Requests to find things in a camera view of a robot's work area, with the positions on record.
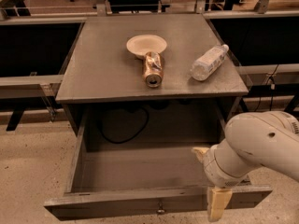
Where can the crushed golden soda can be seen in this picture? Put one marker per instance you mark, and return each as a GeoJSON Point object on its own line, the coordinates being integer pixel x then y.
{"type": "Point", "coordinates": [153, 73]}

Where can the white paper bowl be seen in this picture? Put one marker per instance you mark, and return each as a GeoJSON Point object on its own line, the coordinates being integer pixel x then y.
{"type": "Point", "coordinates": [139, 45]}

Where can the metal railing frame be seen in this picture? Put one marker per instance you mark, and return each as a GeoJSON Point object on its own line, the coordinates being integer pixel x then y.
{"type": "Point", "coordinates": [228, 17]}

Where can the clear plastic water bottle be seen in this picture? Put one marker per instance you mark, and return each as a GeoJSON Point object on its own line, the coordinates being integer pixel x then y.
{"type": "Point", "coordinates": [209, 62]}

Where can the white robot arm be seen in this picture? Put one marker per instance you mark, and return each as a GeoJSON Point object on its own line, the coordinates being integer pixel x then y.
{"type": "Point", "coordinates": [251, 140]}

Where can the grey top drawer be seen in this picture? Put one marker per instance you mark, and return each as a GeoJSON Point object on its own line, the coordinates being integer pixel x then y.
{"type": "Point", "coordinates": [138, 163]}

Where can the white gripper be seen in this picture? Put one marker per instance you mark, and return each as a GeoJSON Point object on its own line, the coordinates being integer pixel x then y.
{"type": "Point", "coordinates": [212, 167]}

